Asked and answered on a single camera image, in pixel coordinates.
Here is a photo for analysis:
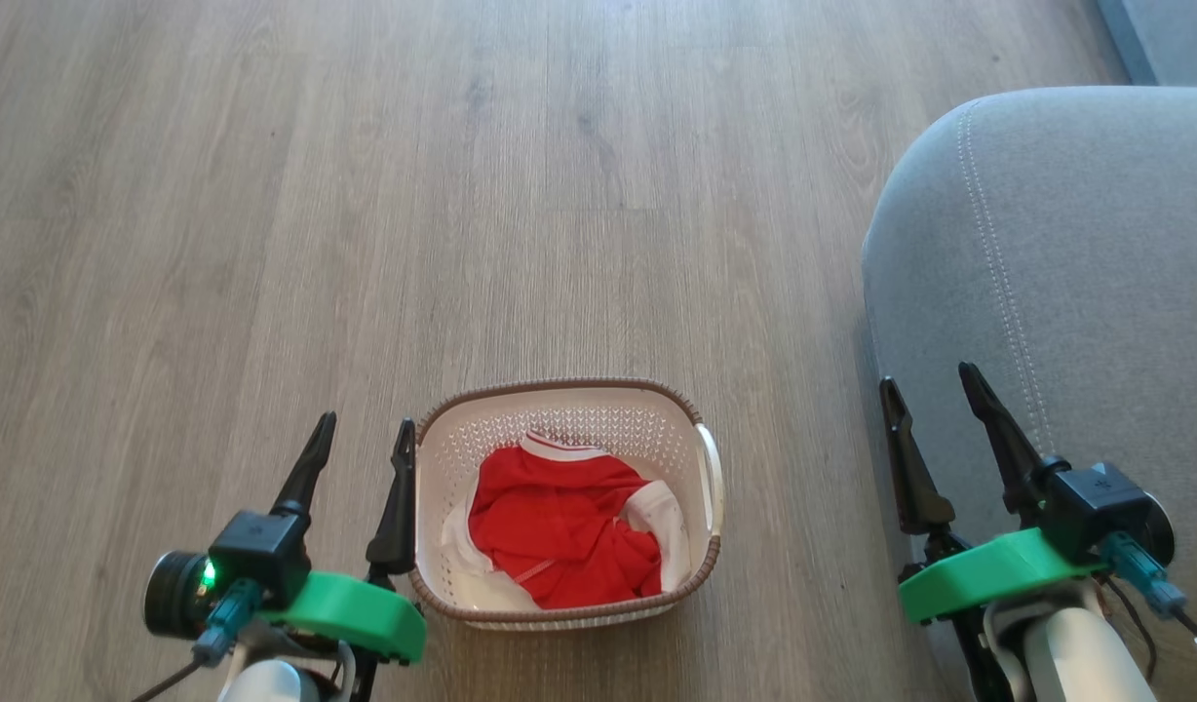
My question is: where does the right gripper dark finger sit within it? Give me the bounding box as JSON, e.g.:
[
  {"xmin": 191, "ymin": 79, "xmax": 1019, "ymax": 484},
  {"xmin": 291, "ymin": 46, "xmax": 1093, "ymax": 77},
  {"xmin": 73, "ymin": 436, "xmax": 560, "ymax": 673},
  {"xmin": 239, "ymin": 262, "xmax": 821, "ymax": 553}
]
[
  {"xmin": 958, "ymin": 362, "xmax": 1046, "ymax": 516},
  {"xmin": 878, "ymin": 376, "xmax": 956, "ymax": 535}
]

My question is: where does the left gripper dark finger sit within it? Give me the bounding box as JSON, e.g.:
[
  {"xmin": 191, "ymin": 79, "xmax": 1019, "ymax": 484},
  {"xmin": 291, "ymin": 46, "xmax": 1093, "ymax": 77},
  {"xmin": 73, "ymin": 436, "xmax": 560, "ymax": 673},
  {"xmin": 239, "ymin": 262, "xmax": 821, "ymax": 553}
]
[
  {"xmin": 270, "ymin": 411, "xmax": 337, "ymax": 520},
  {"xmin": 367, "ymin": 418, "xmax": 418, "ymax": 578}
]

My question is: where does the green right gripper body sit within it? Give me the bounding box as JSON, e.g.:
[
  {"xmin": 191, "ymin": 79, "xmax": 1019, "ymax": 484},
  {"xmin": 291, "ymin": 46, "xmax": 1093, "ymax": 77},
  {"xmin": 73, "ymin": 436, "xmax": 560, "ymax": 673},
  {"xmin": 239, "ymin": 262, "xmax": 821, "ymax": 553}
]
[{"xmin": 898, "ymin": 527, "xmax": 1111, "ymax": 625}]

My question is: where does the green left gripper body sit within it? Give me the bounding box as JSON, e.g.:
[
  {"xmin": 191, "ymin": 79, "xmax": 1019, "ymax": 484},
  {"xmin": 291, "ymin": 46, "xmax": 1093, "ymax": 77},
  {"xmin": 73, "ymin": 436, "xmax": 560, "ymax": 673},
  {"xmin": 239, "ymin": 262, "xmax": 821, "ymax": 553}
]
[{"xmin": 262, "ymin": 570, "xmax": 427, "ymax": 666}]

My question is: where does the red shirt with white trim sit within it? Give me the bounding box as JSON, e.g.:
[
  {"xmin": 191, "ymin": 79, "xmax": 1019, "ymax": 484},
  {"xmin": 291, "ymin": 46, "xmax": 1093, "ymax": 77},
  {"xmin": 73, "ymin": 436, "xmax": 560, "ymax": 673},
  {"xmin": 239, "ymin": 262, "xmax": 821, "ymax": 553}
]
[{"xmin": 443, "ymin": 430, "xmax": 692, "ymax": 611}]

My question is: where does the grey fabric sofa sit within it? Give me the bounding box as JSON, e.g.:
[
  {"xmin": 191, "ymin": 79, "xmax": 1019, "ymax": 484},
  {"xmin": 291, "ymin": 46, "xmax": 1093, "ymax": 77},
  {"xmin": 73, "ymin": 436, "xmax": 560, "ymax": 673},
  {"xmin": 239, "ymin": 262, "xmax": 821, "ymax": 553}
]
[{"xmin": 862, "ymin": 86, "xmax": 1197, "ymax": 702}]

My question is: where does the white laundry basket brown rim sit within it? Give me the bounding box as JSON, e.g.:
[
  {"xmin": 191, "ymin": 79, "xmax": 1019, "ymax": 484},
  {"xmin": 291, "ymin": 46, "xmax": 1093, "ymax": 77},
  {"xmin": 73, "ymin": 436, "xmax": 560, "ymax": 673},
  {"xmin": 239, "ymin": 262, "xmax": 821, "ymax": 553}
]
[{"xmin": 408, "ymin": 378, "xmax": 725, "ymax": 632}]

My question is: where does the grey blue furniture panel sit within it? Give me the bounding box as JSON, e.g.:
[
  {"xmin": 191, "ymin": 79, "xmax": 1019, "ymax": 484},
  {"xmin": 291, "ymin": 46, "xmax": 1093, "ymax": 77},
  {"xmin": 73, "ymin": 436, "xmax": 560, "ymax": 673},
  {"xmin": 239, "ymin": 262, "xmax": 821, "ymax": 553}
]
[{"xmin": 1096, "ymin": 0, "xmax": 1197, "ymax": 87}]

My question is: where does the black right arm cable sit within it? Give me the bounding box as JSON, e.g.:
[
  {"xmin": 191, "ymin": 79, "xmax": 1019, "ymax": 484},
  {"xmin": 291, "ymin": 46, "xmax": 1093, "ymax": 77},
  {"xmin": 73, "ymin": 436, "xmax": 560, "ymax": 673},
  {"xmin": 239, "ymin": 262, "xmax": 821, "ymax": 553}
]
[{"xmin": 1096, "ymin": 531, "xmax": 1197, "ymax": 683}]

